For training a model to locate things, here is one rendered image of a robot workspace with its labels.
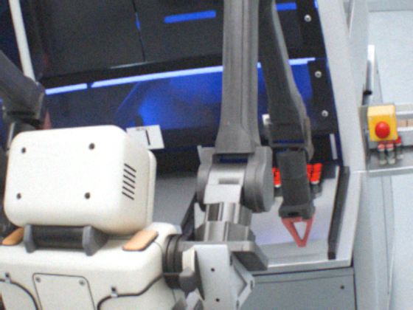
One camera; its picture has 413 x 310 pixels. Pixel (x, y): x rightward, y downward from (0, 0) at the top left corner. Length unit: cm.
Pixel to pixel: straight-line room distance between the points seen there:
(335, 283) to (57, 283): 117
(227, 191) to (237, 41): 24
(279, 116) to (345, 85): 40
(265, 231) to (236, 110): 65
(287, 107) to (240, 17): 34
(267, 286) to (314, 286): 13
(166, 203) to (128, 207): 91
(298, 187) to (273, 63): 28
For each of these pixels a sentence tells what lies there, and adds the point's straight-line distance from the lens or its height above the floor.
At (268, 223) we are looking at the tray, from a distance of 200.
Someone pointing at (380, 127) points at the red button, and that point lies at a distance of 207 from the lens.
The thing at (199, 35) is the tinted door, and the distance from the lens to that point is 209.
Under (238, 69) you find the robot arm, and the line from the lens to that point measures 138.
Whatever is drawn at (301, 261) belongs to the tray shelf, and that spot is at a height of 88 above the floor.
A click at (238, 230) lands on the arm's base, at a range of 128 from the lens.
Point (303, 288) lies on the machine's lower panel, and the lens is 235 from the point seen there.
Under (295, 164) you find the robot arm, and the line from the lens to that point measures 176.
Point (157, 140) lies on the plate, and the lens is 221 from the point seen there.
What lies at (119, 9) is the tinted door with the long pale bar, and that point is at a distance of 212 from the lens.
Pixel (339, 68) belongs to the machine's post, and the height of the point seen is 115.
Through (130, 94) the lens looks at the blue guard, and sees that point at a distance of 218.
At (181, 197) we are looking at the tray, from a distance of 219.
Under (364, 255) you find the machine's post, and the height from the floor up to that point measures 64.
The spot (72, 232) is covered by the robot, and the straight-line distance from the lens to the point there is 128.
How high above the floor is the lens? 183
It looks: 23 degrees down
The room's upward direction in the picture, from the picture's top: 12 degrees counter-clockwise
